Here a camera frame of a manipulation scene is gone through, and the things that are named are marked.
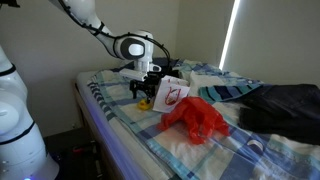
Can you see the blue white plaid bed sheet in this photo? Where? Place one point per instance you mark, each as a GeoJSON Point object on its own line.
{"type": "Point", "coordinates": [213, 156]}

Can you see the teal navy striped cloth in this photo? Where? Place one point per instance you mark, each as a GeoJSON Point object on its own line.
{"type": "Point", "coordinates": [223, 91]}

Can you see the yellow rubber duck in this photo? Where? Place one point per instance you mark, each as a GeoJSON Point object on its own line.
{"type": "Point", "coordinates": [144, 106]}

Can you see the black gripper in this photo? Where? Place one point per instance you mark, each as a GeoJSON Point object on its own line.
{"type": "Point", "coordinates": [146, 85]}

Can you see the black garment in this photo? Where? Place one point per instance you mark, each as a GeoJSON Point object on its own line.
{"type": "Point", "coordinates": [171, 70]}

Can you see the red plastic bag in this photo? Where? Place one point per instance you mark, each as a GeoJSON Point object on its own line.
{"type": "Point", "coordinates": [196, 118]}

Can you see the white red-print gift bag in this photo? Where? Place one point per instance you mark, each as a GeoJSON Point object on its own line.
{"type": "Point", "coordinates": [170, 95]}

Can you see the navy blue cloth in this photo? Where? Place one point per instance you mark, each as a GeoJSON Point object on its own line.
{"type": "Point", "coordinates": [163, 61]}

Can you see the dark blue jeans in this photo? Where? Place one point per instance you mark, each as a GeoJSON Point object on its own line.
{"type": "Point", "coordinates": [283, 110]}

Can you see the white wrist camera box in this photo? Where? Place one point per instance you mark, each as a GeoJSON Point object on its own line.
{"type": "Point", "coordinates": [132, 74]}

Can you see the black camera stand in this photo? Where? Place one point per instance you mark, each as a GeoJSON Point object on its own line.
{"type": "Point", "coordinates": [8, 3]}

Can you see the white cloth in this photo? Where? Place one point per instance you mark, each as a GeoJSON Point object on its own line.
{"type": "Point", "coordinates": [203, 81]}

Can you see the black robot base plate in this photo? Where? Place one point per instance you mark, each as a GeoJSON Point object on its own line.
{"type": "Point", "coordinates": [73, 156]}

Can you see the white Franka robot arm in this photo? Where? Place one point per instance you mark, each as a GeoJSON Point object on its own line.
{"type": "Point", "coordinates": [16, 133]}

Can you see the wooden bed frame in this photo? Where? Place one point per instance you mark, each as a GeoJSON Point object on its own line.
{"type": "Point", "coordinates": [88, 120]}

